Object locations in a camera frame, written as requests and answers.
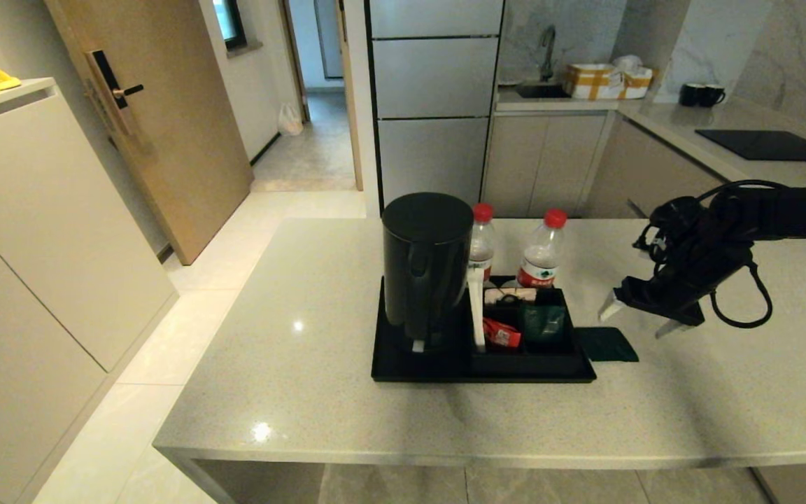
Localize dark green tea packet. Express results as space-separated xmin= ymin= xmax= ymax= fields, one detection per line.
xmin=521 ymin=304 xmax=567 ymax=344
xmin=574 ymin=327 xmax=639 ymax=363

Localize clear water bottle red cap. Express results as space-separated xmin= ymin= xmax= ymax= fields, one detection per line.
xmin=515 ymin=208 xmax=569 ymax=289
xmin=468 ymin=203 xmax=497 ymax=283

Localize red tea packet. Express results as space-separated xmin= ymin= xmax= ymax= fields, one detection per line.
xmin=481 ymin=317 xmax=521 ymax=349

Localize black electric kettle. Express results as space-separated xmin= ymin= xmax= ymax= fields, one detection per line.
xmin=382 ymin=192 xmax=474 ymax=354

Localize black compartment organizer box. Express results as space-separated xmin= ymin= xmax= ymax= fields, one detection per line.
xmin=471 ymin=286 xmax=584 ymax=376

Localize white brown sachet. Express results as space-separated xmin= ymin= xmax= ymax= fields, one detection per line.
xmin=483 ymin=287 xmax=537 ymax=307

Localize white upright paper sleeve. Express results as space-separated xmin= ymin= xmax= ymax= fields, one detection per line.
xmin=466 ymin=269 xmax=488 ymax=352

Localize beige kitchen counter cabinets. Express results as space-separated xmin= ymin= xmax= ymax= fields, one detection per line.
xmin=480 ymin=97 xmax=806 ymax=220

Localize black induction cooktop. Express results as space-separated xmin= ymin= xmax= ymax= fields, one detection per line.
xmin=695 ymin=129 xmax=806 ymax=163

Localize black rectangular serving tray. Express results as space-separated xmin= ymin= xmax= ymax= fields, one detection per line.
xmin=372 ymin=275 xmax=597 ymax=384

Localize cardboard box yellow tape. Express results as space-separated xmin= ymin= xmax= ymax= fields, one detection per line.
xmin=563 ymin=63 xmax=657 ymax=101

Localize dark kitchen sink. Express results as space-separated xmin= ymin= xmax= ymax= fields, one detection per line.
xmin=515 ymin=83 xmax=572 ymax=99

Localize chrome kitchen faucet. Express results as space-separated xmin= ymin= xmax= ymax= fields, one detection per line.
xmin=540 ymin=24 xmax=557 ymax=82

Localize silver refrigerator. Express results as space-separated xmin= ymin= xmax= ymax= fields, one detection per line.
xmin=365 ymin=0 xmax=505 ymax=209

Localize white tied plastic bag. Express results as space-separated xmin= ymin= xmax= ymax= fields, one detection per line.
xmin=278 ymin=101 xmax=304 ymax=137

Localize light wooden door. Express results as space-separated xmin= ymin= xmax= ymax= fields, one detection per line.
xmin=45 ymin=0 xmax=253 ymax=265

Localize dark framed window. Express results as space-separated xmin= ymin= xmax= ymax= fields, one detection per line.
xmin=213 ymin=0 xmax=248 ymax=52

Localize black gold door lock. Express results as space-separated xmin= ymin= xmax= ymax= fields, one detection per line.
xmin=86 ymin=49 xmax=146 ymax=137

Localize cream tall cabinet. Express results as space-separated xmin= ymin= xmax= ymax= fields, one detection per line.
xmin=0 ymin=77 xmax=180 ymax=504

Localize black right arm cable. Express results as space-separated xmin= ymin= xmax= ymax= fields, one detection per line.
xmin=707 ymin=178 xmax=806 ymax=347

